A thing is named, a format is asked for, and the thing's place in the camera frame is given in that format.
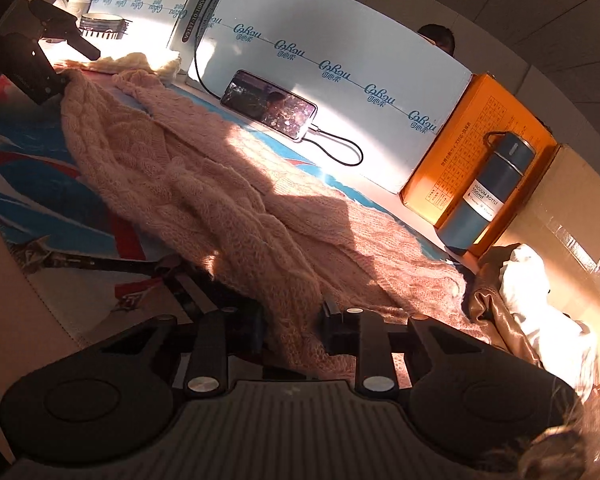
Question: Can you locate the orange cardboard box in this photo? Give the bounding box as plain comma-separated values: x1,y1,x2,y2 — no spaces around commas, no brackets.
399,72,562,257

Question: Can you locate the white cloth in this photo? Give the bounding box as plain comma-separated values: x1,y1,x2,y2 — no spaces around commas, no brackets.
499,243,599,402

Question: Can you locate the blue and red printed mat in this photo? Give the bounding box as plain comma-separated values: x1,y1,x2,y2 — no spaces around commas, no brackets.
0,67,463,347

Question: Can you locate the blue vacuum bottle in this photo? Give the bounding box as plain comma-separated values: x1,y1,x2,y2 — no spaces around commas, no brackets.
437,130,537,254

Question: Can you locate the black smartphone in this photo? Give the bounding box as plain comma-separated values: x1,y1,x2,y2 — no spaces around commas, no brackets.
220,69,319,144

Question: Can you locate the large light blue cardboard box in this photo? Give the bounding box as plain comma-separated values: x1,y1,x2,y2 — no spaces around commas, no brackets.
184,0,474,195

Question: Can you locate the pink knitted sweater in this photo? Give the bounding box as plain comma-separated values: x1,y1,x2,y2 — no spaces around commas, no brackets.
60,67,492,382

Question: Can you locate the cream knitted sweater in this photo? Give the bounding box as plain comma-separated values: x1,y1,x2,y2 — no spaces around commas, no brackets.
62,51,183,84

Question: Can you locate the beige satin garment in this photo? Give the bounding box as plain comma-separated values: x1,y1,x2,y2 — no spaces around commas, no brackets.
467,279,546,367

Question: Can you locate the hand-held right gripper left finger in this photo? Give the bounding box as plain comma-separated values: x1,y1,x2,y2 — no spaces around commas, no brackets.
99,255,267,395

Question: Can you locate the brown cardboard box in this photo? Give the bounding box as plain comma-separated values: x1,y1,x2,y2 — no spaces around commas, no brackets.
489,143,600,327

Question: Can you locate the black charging cable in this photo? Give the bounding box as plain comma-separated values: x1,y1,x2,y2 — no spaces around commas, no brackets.
187,0,365,167

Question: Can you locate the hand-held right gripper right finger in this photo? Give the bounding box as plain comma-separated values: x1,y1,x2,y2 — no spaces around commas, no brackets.
319,299,487,395

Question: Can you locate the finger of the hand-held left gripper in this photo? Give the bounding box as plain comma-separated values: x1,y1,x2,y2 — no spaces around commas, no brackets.
28,0,102,61
1,32,77,106

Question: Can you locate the brown fur garment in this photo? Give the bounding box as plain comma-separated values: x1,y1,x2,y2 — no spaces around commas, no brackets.
517,379,600,480

